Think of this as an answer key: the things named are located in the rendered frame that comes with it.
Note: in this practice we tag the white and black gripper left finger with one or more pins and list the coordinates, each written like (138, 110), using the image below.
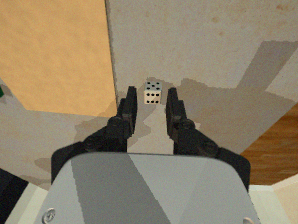
(113, 136)

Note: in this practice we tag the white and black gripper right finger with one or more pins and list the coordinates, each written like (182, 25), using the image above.
(190, 141)

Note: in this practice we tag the white die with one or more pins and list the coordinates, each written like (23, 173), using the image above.
(152, 92)

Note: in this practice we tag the tan mat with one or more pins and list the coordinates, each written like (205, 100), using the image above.
(55, 56)

